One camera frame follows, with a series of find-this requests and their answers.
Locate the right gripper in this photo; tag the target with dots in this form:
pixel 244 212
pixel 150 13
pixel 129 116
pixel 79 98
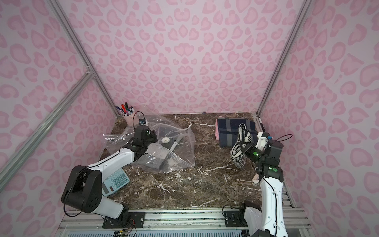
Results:
pixel 253 145

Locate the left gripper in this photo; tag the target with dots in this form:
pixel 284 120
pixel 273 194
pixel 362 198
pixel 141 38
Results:
pixel 147 133

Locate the clear plastic vacuum bag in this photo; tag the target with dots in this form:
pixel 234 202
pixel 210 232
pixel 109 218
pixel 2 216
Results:
pixel 163 127

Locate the black white houndstooth blanket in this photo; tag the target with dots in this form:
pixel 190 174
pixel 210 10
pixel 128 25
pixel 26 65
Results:
pixel 244 137

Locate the dark blue striped blanket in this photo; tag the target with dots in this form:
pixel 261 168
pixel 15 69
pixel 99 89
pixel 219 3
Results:
pixel 228 130

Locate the pink fluffy blanket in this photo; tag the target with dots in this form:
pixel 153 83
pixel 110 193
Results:
pixel 216 130

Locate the grey white striped blanket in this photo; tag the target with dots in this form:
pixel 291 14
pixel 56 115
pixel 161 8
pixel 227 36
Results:
pixel 171 161

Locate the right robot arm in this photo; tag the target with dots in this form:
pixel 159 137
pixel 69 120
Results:
pixel 267 221

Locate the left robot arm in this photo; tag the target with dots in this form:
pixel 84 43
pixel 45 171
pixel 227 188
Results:
pixel 83 190

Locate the pink pen holder cup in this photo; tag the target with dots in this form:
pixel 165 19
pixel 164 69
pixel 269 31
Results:
pixel 130 119

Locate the pink stapler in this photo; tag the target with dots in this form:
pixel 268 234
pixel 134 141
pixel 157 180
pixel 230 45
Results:
pixel 255 179

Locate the red marker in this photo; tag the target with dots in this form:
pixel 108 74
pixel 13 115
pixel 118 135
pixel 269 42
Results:
pixel 123 109

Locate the teal calculator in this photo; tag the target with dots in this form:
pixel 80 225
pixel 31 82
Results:
pixel 114 182

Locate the aluminium diagonal brace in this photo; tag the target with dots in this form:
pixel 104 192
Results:
pixel 18 159

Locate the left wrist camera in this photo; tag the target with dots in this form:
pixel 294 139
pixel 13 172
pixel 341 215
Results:
pixel 142 121

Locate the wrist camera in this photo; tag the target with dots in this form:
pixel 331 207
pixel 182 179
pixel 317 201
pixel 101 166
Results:
pixel 142 121
pixel 263 138

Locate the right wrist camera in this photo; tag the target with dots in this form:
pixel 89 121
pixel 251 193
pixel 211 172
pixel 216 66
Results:
pixel 263 138

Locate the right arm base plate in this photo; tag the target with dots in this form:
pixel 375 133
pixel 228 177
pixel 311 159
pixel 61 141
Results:
pixel 233 218

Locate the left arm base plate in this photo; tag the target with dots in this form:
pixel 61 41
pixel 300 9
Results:
pixel 126 220

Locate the aluminium front rail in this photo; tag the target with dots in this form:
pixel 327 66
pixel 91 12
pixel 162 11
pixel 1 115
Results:
pixel 197 222

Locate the aluminium corner post right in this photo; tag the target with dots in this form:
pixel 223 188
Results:
pixel 299 22

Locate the aluminium corner post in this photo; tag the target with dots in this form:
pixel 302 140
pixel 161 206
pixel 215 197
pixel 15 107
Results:
pixel 299 22
pixel 70 32

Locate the aluminium corner post left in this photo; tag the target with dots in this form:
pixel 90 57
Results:
pixel 70 32

